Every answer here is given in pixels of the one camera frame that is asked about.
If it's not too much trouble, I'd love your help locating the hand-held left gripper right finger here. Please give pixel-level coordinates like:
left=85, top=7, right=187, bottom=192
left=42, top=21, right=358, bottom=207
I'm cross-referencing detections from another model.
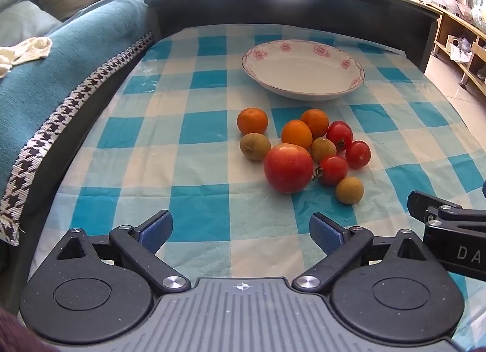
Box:
left=292, top=212, right=429, bottom=295

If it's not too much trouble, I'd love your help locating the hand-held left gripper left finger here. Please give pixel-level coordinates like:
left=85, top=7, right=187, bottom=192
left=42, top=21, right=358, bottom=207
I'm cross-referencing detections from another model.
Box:
left=57, top=210, right=191, bottom=295

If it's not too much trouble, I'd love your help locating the brown longan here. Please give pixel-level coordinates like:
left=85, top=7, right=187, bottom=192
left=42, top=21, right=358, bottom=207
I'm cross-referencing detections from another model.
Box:
left=239, top=133, right=272, bottom=161
left=310, top=137, right=337, bottom=164
left=336, top=177, right=365, bottom=205

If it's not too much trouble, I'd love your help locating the red cherry tomato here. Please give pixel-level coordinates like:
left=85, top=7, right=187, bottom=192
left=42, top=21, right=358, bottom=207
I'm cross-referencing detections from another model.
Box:
left=345, top=140, right=371, bottom=169
left=311, top=155, right=349, bottom=186
left=327, top=120, right=354, bottom=151

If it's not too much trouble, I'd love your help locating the red apple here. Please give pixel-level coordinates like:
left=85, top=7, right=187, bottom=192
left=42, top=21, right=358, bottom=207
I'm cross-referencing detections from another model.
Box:
left=264, top=143, right=314, bottom=194

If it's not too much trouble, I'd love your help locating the orange mandarin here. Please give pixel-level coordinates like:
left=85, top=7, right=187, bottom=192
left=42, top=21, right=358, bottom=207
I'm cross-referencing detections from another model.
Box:
left=281, top=120, right=313, bottom=150
left=301, top=109, right=330, bottom=138
left=237, top=108, right=269, bottom=136

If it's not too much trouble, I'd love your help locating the white floral rim plate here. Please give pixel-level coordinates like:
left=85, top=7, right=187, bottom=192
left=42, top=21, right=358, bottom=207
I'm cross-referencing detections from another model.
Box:
left=242, top=39, right=365, bottom=101

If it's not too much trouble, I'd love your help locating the blue white checkered tablecloth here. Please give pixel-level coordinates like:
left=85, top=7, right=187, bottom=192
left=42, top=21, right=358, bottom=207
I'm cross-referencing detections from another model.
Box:
left=28, top=24, right=486, bottom=352

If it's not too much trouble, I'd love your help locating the white bag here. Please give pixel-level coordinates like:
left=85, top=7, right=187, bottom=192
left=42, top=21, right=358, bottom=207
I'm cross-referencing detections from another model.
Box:
left=446, top=35, right=475, bottom=62

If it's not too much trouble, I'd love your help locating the wooden shelf unit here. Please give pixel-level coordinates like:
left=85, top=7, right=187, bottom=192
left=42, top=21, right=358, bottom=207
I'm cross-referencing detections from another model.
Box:
left=414, top=0, right=486, bottom=95

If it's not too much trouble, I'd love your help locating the teal blanket houndstooth trim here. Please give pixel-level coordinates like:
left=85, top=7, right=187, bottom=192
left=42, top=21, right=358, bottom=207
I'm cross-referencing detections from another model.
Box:
left=0, top=0, right=190, bottom=246

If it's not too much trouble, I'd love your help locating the maroon garment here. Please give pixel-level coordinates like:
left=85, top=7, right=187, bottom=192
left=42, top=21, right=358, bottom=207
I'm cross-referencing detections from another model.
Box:
left=0, top=308, right=57, bottom=352

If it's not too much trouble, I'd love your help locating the white crumpled cloth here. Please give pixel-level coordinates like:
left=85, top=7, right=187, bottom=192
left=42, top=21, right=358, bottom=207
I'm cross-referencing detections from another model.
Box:
left=0, top=36, right=53, bottom=79

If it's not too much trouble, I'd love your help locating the dark wooden table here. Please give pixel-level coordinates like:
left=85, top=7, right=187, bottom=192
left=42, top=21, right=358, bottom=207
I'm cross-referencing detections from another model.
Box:
left=5, top=0, right=443, bottom=300

